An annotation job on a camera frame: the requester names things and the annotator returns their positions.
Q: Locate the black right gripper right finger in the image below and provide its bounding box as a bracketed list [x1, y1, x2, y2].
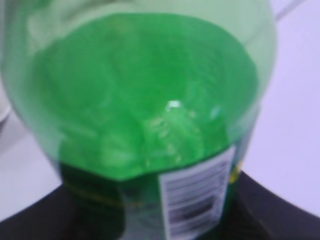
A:
[231, 172, 320, 240]

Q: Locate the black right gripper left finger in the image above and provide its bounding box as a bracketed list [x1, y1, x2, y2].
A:
[0, 185, 73, 240]

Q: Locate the green sprite bottle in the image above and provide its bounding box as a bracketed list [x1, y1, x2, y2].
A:
[0, 0, 276, 240]

